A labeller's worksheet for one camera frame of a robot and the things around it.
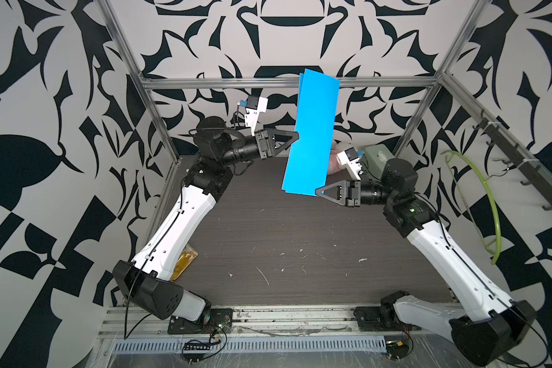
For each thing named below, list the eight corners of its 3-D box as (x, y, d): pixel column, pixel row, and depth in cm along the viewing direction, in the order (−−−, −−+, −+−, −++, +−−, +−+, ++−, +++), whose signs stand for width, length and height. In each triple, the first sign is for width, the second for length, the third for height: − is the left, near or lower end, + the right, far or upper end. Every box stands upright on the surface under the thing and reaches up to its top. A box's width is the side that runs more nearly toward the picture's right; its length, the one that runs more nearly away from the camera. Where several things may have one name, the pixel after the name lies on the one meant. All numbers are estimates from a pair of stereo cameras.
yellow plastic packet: (168, 279, 84) (165, 276, 82) (189, 247, 92) (186, 244, 90) (179, 284, 83) (176, 281, 81) (199, 251, 91) (197, 248, 89)
